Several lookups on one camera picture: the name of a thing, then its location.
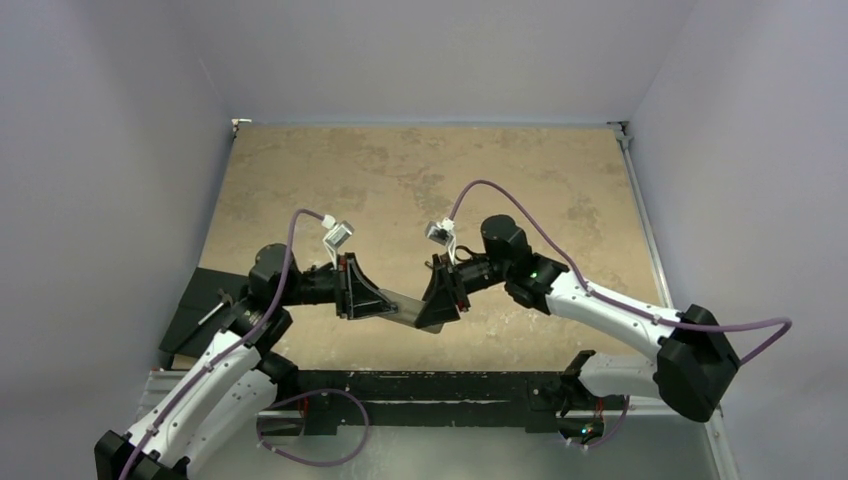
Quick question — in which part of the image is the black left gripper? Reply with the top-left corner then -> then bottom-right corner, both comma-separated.
277,251 -> 397,318

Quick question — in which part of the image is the white universal AC remote control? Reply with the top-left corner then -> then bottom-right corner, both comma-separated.
379,289 -> 443,334

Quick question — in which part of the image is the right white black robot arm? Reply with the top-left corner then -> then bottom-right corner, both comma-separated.
413,214 -> 741,423

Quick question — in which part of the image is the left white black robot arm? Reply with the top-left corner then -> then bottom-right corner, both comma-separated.
94,243 -> 419,479

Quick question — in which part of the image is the metal hammer tool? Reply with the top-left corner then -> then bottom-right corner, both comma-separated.
197,289 -> 233,326

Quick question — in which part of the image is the black mat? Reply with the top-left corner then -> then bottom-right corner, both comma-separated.
159,267 -> 247,362

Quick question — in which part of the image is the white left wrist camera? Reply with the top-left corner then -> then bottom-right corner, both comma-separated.
321,214 -> 355,266

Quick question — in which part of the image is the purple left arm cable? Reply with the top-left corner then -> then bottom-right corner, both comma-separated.
115,209 -> 333,480

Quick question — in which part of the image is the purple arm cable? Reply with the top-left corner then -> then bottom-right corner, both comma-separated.
115,209 -> 333,480
447,180 -> 794,367

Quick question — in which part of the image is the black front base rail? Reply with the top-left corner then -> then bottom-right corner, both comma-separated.
294,370 -> 624,435

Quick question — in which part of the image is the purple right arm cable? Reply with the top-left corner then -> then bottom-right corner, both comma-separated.
447,180 -> 794,367

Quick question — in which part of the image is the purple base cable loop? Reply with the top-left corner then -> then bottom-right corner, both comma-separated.
255,388 -> 370,468

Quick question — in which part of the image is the aluminium frame rail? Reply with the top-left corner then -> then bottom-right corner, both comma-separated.
607,121 -> 740,480

